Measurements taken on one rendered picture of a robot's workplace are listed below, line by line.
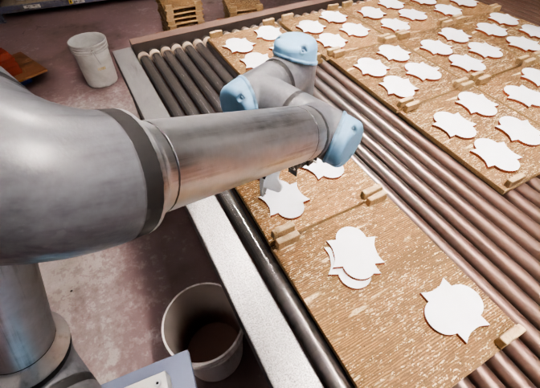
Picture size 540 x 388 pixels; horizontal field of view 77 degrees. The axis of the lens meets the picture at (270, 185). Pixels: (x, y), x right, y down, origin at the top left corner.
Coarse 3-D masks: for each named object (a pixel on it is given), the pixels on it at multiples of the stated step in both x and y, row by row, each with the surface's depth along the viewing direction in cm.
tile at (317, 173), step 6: (318, 162) 97; (300, 168) 97; (306, 168) 96; (312, 168) 96; (318, 168) 96; (324, 168) 96; (330, 168) 96; (336, 168) 96; (342, 168) 96; (318, 174) 94; (324, 174) 94; (330, 174) 94; (336, 174) 94; (342, 174) 95; (318, 180) 93
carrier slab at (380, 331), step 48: (384, 240) 81; (336, 288) 73; (384, 288) 73; (432, 288) 73; (336, 336) 66; (384, 336) 66; (432, 336) 66; (480, 336) 66; (384, 384) 61; (432, 384) 61
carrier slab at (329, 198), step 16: (352, 160) 99; (288, 176) 95; (304, 176) 95; (352, 176) 95; (368, 176) 95; (240, 192) 91; (256, 192) 91; (304, 192) 91; (320, 192) 91; (336, 192) 91; (352, 192) 91; (256, 208) 87; (320, 208) 87; (336, 208) 87; (352, 208) 88; (256, 224) 86; (272, 224) 84; (304, 224) 84; (272, 240) 81
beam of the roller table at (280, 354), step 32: (128, 64) 140; (192, 224) 93; (224, 224) 86; (224, 256) 80; (224, 288) 76; (256, 288) 75; (256, 320) 70; (256, 352) 66; (288, 352) 66; (288, 384) 62; (320, 384) 62
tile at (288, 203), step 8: (288, 184) 92; (296, 184) 92; (272, 192) 90; (280, 192) 90; (288, 192) 90; (296, 192) 90; (264, 200) 88; (272, 200) 88; (280, 200) 88; (288, 200) 88; (296, 200) 88; (304, 200) 88; (272, 208) 86; (280, 208) 86; (288, 208) 86; (296, 208) 86; (304, 208) 86; (272, 216) 85; (280, 216) 85; (288, 216) 84; (296, 216) 84
